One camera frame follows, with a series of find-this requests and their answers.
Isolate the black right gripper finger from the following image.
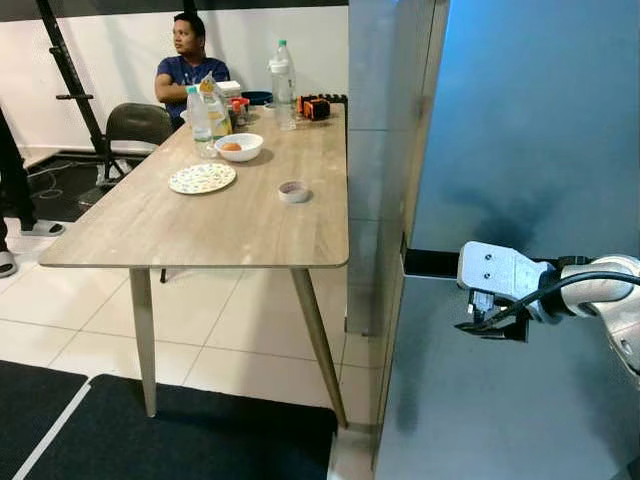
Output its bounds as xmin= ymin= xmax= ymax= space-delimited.
xmin=454 ymin=318 xmax=529 ymax=343

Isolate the grey fridge door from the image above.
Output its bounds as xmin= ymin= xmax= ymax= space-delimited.
xmin=372 ymin=272 xmax=640 ymax=480

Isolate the dark grey fridge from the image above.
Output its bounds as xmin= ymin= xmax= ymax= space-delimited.
xmin=372 ymin=0 xmax=640 ymax=480

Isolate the small white tape roll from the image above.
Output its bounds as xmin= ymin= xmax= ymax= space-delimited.
xmin=278 ymin=180 xmax=312 ymax=205

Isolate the orange black device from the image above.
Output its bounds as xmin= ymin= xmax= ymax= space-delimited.
xmin=296 ymin=94 xmax=333 ymax=122

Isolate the white bowl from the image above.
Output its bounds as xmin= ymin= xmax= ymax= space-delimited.
xmin=214 ymin=133 xmax=265 ymax=163

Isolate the tall clear bottle teal cap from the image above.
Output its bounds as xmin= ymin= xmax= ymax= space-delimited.
xmin=276 ymin=40 xmax=299 ymax=129

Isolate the wooden dining table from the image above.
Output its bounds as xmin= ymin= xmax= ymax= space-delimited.
xmin=38 ymin=100 xmax=349 ymax=431

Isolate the floral ceramic plate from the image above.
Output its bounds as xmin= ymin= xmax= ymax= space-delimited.
xmin=168 ymin=162 xmax=238 ymax=196

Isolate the black floor mat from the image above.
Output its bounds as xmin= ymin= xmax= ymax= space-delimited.
xmin=22 ymin=374 xmax=338 ymax=480
xmin=0 ymin=360 xmax=89 ymax=480

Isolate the man in blue shirt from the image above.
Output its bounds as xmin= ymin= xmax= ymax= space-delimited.
xmin=153 ymin=12 xmax=233 ymax=129

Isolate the grey brown chair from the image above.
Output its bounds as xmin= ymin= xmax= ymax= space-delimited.
xmin=95 ymin=102 xmax=176 ymax=186

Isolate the person in black trousers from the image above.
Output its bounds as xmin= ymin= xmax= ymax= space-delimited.
xmin=0 ymin=105 xmax=67 ymax=279

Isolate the black metal rack frame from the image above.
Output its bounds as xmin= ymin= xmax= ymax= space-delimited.
xmin=35 ymin=0 xmax=126 ymax=181

